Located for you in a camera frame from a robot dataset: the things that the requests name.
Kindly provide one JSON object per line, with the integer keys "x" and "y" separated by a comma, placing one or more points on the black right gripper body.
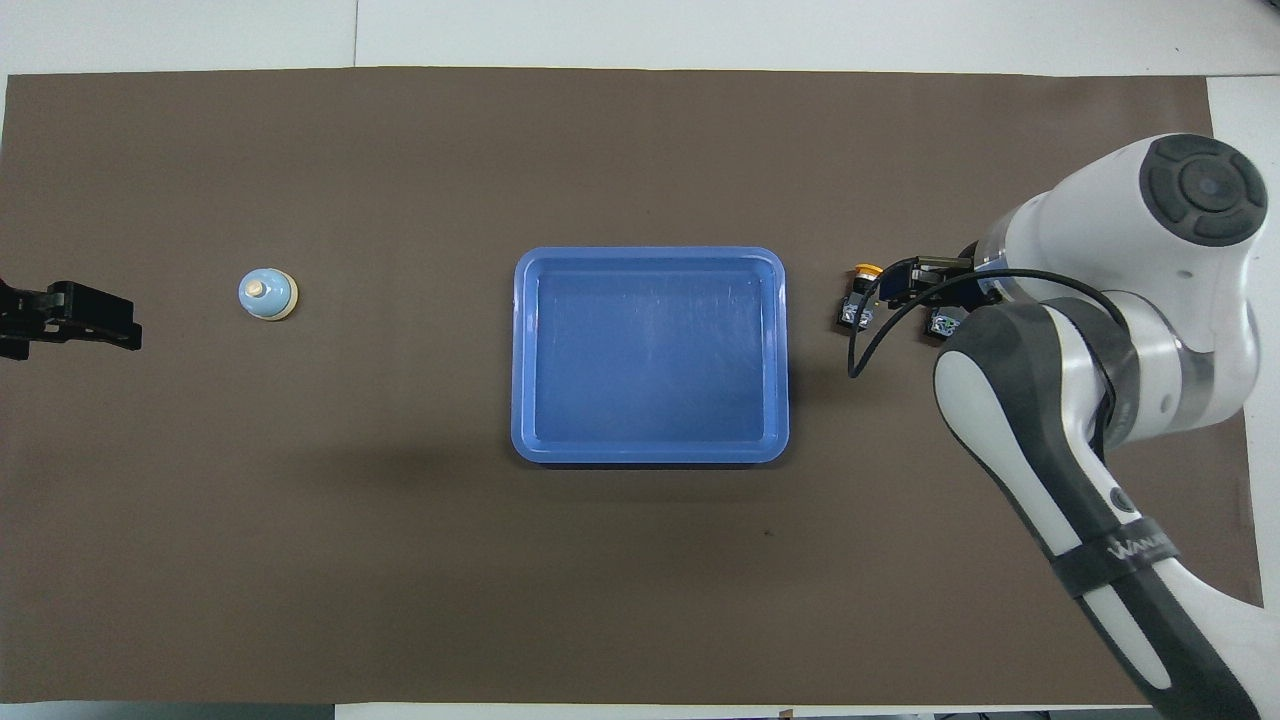
{"x": 945, "y": 268}

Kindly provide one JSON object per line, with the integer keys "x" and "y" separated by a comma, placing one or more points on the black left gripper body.
{"x": 20, "y": 310}

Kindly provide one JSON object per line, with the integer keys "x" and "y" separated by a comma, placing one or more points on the yellow push button switch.
{"x": 856, "y": 312}

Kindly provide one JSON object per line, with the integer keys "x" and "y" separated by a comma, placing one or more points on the green push button switch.
{"x": 944, "y": 325}

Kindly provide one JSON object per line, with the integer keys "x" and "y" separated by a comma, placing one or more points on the light blue desk bell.
{"x": 268, "y": 298}

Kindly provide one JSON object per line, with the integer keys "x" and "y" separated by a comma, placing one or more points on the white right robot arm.
{"x": 1100, "y": 230}

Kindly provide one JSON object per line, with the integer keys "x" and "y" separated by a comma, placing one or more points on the blue plastic tray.
{"x": 600, "y": 420}

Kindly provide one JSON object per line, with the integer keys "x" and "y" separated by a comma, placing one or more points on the brown table mat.
{"x": 400, "y": 150}

